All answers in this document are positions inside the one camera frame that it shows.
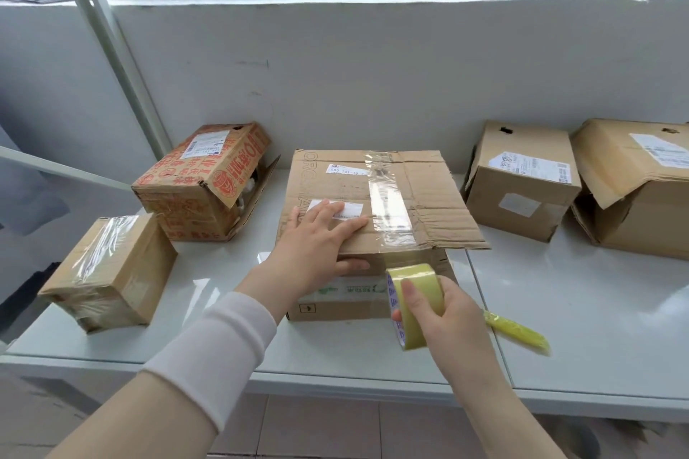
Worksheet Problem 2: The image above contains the person's right forearm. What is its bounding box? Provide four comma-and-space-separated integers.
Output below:
447, 366, 569, 459

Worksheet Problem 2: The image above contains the plain labelled cardboard box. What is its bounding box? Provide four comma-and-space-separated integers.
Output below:
462, 120, 583, 243

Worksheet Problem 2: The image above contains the small tape-wrapped cardboard box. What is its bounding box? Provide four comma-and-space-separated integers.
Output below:
37, 212, 179, 335

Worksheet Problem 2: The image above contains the yellow utility knife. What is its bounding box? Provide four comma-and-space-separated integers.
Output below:
482, 310, 551, 355

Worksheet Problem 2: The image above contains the person's left hand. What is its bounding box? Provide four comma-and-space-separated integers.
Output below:
263, 199, 372, 310

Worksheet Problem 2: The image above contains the red printed cardboard box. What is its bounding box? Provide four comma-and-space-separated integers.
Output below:
131, 122, 282, 243

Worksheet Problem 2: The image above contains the large taped cardboard box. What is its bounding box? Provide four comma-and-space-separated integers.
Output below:
275, 149, 492, 323

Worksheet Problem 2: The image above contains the person's left forearm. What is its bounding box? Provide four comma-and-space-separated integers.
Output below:
47, 281, 278, 459

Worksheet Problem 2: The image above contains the person's right hand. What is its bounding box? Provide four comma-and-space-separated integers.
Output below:
391, 276, 505, 385

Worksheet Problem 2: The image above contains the white metal bar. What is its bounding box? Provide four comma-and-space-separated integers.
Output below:
0, 145, 136, 194

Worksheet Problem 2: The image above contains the yellow packing tape roll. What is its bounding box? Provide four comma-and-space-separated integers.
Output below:
385, 263, 447, 352

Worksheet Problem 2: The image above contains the torn open cardboard box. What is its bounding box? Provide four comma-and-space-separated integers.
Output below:
569, 118, 689, 262

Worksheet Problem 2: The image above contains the white slanted metal pole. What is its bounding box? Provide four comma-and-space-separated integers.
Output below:
43, 0, 174, 161

